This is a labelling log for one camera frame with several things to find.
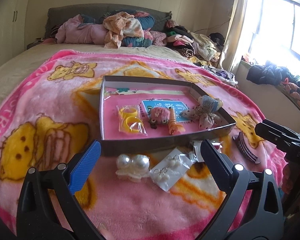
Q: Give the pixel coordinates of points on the bag of yellow rings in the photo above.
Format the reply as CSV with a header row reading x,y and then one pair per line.
x,y
130,122

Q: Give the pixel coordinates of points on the dark floral quilt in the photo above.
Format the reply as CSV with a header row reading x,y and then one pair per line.
x,y
146,21

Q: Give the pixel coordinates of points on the red bead hair clip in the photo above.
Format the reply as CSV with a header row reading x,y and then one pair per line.
x,y
197,150

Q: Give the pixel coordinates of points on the pink bear printed blanket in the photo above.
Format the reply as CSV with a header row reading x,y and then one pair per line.
x,y
65,85

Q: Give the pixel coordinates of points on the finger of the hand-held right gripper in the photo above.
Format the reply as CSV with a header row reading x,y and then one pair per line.
x,y
277,133

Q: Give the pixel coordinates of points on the dark clothes on windowsill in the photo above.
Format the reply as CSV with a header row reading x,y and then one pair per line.
x,y
267,73

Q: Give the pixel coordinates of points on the dark striped hair clip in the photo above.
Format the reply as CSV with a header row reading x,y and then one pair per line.
x,y
247,148

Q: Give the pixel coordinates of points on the floral fabric bow clip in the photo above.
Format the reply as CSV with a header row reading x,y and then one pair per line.
x,y
205,118

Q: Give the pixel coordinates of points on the purple clothes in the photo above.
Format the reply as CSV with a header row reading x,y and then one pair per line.
x,y
222,75

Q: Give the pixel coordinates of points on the shallow cardboard box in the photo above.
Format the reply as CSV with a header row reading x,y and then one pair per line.
x,y
130,147

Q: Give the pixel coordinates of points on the pink quilt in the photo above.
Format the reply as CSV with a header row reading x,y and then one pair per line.
x,y
77,32

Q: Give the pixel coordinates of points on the pink fuzzy hair clip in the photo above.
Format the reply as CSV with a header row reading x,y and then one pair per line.
x,y
161,116

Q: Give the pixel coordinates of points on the pile of clothes and pillows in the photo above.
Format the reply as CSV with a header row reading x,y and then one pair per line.
x,y
65,12

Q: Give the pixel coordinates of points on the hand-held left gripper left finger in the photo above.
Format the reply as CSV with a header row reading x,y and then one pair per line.
x,y
83,166

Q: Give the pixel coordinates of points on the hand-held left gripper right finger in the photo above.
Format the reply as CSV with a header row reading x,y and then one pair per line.
x,y
215,161

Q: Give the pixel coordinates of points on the cream curtain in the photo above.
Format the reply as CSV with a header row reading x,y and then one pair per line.
x,y
236,25

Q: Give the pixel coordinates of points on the pearl hair clip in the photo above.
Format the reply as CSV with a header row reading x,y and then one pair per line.
x,y
132,166

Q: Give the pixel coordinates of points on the white wardrobe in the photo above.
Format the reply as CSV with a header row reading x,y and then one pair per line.
x,y
7,25

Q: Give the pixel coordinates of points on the window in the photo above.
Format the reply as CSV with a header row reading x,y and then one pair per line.
x,y
277,30

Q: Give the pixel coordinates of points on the bag of pearl earrings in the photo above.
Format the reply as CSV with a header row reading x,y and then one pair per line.
x,y
168,172

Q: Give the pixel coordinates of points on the pink floral pillow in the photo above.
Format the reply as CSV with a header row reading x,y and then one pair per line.
x,y
156,37

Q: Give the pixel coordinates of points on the orange patterned cloth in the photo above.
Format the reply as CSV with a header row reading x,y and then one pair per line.
x,y
120,27

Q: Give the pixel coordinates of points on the person's left hand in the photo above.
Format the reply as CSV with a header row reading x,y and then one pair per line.
x,y
105,230

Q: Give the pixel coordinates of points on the grey nightstand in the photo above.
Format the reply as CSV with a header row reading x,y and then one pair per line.
x,y
36,44

